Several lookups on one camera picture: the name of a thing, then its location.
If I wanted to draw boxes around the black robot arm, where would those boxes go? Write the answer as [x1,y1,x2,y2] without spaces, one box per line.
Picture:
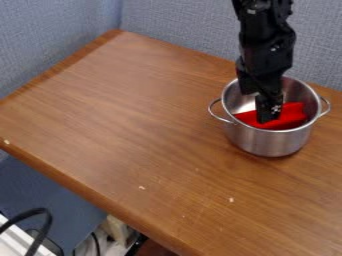
[232,0,296,123]

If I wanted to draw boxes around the black and white chair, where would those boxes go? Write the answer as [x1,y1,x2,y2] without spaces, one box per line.
[0,208,64,256]

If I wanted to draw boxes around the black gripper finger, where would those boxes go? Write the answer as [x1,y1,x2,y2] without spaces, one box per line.
[236,69,258,95]
[255,94,283,124]

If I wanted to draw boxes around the stainless steel pot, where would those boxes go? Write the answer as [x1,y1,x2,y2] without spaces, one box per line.
[207,77,331,157]

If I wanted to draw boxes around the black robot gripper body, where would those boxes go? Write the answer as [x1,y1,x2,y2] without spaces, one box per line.
[235,29,296,96]

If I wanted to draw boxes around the red rectangular block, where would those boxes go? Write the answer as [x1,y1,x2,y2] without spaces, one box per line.
[233,102,308,130]

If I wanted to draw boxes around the white items under table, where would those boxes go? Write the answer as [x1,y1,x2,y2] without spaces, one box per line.
[72,215,147,256]

